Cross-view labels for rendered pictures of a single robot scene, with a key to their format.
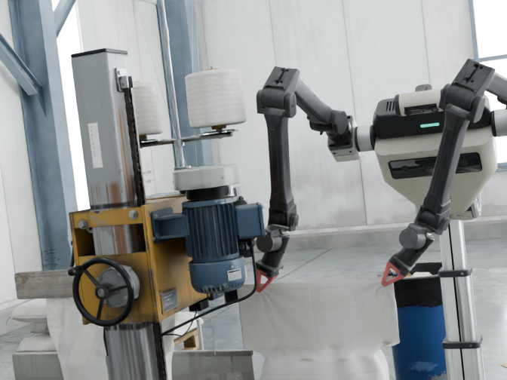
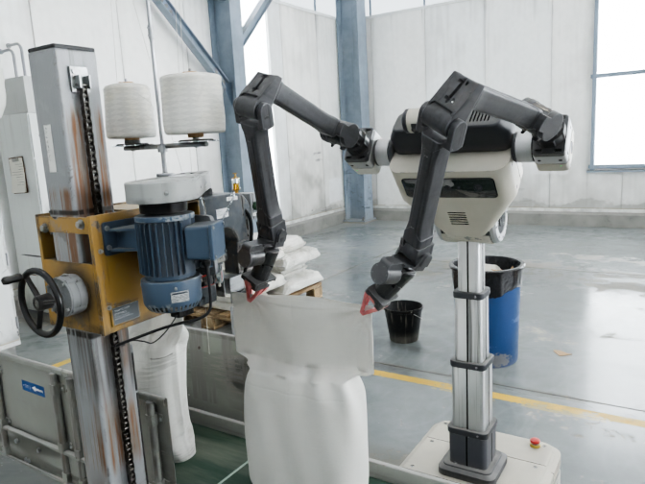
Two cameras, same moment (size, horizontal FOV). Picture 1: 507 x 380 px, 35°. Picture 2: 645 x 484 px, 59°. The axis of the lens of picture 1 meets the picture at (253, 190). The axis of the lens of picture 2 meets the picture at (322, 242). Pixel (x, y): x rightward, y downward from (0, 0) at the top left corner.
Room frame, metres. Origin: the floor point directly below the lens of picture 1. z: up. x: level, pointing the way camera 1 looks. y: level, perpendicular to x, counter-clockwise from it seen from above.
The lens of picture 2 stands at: (0.84, -0.55, 1.49)
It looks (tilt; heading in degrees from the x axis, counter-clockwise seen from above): 10 degrees down; 11
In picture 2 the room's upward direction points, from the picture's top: 3 degrees counter-clockwise
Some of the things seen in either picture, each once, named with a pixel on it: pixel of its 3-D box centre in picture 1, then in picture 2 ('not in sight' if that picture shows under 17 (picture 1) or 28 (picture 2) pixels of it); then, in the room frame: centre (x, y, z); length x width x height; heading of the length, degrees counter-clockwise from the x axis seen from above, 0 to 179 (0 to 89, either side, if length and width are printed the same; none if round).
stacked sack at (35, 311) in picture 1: (61, 302); not in sight; (5.44, 1.39, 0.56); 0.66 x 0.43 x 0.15; 156
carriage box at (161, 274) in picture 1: (142, 256); (119, 261); (2.29, 0.34, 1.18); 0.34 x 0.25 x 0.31; 158
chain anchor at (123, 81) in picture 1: (125, 79); (82, 79); (2.17, 0.31, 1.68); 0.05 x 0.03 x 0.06; 158
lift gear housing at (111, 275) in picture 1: (117, 285); (66, 295); (2.11, 0.39, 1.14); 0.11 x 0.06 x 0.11; 68
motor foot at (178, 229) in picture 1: (177, 224); (133, 236); (2.17, 0.21, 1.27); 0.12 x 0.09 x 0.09; 158
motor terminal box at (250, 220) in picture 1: (250, 225); (206, 244); (2.18, 0.02, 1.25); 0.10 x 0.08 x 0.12; 3
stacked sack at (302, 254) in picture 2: not in sight; (285, 257); (5.87, 0.81, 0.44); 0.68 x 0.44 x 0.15; 158
